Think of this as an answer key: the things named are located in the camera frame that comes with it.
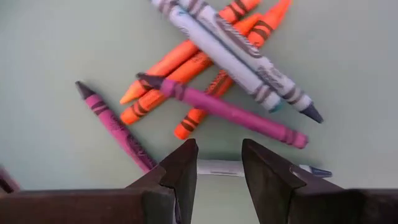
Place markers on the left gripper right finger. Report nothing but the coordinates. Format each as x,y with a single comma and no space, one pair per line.
267,177

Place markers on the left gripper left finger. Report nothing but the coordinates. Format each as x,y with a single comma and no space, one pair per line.
183,168

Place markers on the orange crayon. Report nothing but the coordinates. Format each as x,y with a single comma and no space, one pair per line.
174,59
183,74
264,29

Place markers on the purple crayon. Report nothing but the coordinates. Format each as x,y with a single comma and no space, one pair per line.
115,124
233,112

